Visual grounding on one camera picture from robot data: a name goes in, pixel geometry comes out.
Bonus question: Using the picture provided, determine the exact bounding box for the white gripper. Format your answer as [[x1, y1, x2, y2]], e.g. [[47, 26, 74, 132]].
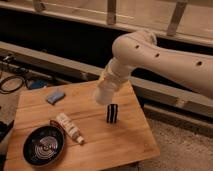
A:
[[99, 58, 134, 88]]

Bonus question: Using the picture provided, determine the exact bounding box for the white tube bottle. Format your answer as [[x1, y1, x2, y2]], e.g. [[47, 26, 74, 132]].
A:
[[56, 113, 84, 145]]

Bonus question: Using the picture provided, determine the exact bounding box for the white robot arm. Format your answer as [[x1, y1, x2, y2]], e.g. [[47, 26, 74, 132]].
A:
[[96, 30, 213, 104]]

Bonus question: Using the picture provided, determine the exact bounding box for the black patterned bowl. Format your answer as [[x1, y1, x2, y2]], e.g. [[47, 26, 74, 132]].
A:
[[23, 125, 65, 167]]

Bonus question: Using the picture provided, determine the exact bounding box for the wooden table board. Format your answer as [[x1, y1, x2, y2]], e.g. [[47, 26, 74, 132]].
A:
[[4, 81, 160, 171]]

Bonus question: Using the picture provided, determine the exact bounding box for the black cable coil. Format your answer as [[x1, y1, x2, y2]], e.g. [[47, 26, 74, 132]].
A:
[[0, 75, 26, 95]]

